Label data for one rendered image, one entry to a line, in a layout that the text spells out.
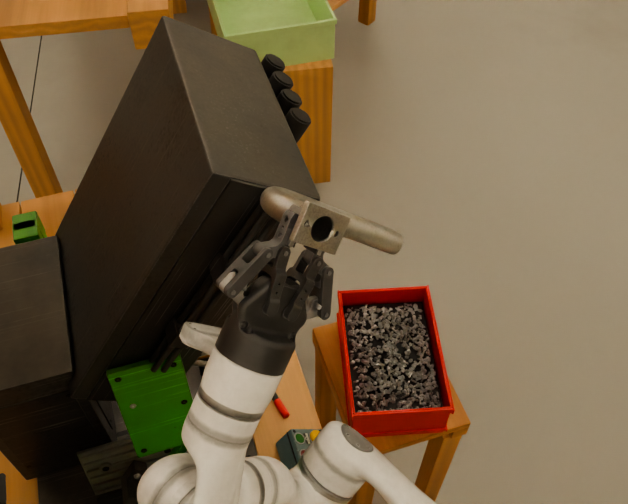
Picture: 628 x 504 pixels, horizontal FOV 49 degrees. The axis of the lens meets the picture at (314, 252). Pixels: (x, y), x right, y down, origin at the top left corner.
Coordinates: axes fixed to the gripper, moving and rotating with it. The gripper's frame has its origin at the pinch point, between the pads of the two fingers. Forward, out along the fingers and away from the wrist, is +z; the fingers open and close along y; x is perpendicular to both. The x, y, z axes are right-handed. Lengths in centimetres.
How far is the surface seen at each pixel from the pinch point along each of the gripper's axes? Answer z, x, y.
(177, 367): -33, 36, -16
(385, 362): -28, 45, -72
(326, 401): -53, 74, -90
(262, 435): -49, 46, -48
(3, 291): -37, 66, 3
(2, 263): -33, 71, 3
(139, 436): -48, 41, -18
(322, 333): -32, 65, -70
